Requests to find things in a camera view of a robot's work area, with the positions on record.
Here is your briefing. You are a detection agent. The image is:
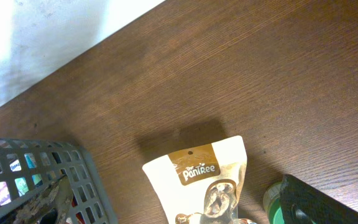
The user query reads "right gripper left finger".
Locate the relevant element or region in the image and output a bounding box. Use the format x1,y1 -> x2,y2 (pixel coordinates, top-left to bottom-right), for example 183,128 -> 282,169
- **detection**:
0,175 -> 73,224

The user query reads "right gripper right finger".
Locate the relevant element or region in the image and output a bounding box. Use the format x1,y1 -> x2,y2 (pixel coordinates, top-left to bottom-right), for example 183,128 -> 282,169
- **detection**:
280,174 -> 358,224

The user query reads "green lidded jar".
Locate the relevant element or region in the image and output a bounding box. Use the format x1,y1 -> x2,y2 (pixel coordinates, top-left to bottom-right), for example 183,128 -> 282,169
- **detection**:
262,182 -> 316,224

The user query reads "orange spaghetti packet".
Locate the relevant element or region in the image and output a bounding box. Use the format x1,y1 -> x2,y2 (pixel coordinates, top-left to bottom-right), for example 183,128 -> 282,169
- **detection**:
71,198 -> 85,224

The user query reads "grey plastic shopping basket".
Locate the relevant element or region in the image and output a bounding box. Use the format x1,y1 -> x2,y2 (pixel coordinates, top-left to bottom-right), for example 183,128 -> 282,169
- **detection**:
0,138 -> 118,223

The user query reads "Kleenex tissue multipack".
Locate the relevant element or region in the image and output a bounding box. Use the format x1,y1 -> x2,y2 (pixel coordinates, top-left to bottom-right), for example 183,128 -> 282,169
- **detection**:
0,152 -> 45,212

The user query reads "white brown mushroom pouch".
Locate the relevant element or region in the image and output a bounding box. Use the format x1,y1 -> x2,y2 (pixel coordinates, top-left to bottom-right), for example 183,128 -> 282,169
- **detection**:
142,136 -> 247,224

